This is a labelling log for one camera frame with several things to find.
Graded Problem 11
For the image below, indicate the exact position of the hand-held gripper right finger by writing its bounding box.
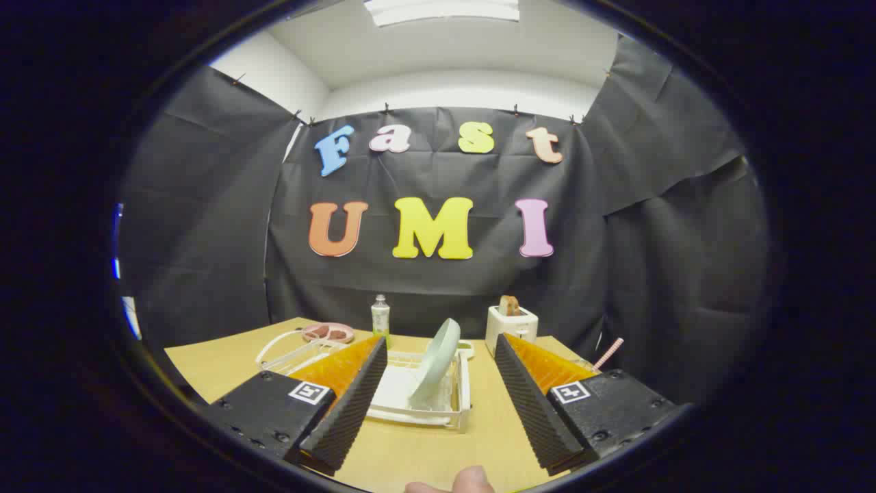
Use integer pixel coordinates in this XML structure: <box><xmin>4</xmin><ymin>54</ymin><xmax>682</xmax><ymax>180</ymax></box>
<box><xmin>494</xmin><ymin>333</ymin><xmax>678</xmax><ymax>477</ymax></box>

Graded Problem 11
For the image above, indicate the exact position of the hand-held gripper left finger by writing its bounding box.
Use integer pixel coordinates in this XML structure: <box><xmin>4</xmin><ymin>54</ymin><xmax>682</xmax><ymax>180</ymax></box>
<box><xmin>203</xmin><ymin>334</ymin><xmax>389</xmax><ymax>477</ymax></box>

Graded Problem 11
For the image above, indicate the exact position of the white wire dish rack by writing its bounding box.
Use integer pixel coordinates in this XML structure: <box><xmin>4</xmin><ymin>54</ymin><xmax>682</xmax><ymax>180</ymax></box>
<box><xmin>256</xmin><ymin>329</ymin><xmax>474</xmax><ymax>433</ymax></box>

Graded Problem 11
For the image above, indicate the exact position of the spoon with red checked handle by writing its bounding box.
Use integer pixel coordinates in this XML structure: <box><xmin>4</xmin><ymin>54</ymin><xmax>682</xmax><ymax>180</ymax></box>
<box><xmin>593</xmin><ymin>337</ymin><xmax>625</xmax><ymax>372</ymax></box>

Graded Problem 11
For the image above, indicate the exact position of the pale green plate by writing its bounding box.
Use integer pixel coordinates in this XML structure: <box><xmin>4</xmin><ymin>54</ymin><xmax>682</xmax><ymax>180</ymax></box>
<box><xmin>409</xmin><ymin>318</ymin><xmax>461</xmax><ymax>409</ymax></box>

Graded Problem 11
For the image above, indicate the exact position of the pink plate with food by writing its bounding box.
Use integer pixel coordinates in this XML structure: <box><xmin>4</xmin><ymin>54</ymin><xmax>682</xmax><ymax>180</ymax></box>
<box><xmin>302</xmin><ymin>323</ymin><xmax>355</xmax><ymax>344</ymax></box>

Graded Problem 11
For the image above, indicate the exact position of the white toaster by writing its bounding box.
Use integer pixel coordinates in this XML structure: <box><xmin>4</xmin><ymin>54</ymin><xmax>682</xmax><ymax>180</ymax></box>
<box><xmin>485</xmin><ymin>305</ymin><xmax>539</xmax><ymax>358</ymax></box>

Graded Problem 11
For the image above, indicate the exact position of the clear bottle with green liquid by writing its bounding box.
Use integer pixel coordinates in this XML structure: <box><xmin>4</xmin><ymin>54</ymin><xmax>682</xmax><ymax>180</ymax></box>
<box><xmin>371</xmin><ymin>294</ymin><xmax>391</xmax><ymax>349</ymax></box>

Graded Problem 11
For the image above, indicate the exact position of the ceiling light panel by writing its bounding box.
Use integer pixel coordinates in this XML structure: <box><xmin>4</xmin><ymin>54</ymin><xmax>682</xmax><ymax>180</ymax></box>
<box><xmin>363</xmin><ymin>0</ymin><xmax>521</xmax><ymax>27</ymax></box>

